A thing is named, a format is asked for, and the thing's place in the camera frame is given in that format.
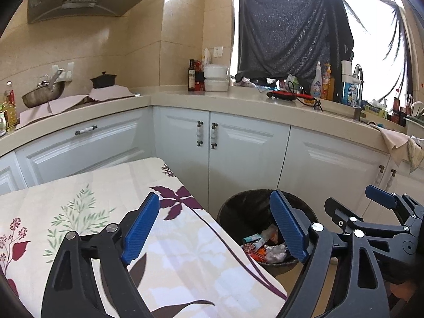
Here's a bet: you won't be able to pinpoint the dark sauce bottle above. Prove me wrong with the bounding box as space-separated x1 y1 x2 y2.
188 59 196 92

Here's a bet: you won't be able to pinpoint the white stacked bowls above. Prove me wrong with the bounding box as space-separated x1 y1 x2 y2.
203 64 230 92

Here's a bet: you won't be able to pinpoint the beige towel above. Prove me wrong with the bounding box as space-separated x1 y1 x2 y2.
374 126 424 173

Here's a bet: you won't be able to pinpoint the kitchen faucet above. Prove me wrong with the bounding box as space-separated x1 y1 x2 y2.
341 60 364 121

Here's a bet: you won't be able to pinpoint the right hand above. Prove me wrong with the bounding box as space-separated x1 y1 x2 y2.
389 280 423 306

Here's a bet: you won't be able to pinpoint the dark grey hanging cloth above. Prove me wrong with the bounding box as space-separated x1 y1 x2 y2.
236 0 354 85

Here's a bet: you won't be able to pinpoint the orange soap bottle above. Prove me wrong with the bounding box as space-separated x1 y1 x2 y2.
321 63 335 100

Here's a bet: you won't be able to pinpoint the light blue tube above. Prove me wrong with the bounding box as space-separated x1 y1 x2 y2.
242 233 262 244

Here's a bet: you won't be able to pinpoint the clear plastic bag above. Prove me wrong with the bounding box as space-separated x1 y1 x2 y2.
265 243 288 264

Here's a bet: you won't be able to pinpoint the steel wok pan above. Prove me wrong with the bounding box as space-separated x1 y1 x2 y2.
21 68 65 108

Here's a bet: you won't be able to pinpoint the small orange wrapper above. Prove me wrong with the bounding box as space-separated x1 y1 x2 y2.
247 248 267 263

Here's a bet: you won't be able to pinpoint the floral tablecloth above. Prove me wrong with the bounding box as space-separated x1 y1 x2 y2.
1 158 288 317

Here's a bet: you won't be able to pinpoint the red white checkered wrapper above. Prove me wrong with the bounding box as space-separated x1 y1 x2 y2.
241 243 261 255

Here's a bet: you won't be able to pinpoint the black pot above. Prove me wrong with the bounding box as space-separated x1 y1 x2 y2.
91 71 116 89

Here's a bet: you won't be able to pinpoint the white spray bottle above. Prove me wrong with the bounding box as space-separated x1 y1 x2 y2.
311 61 322 99

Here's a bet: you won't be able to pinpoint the black trash bin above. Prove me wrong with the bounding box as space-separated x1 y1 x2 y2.
216 189 321 267

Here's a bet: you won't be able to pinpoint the pink stove cover cloth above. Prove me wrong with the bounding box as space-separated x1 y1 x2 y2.
16 85 136 129

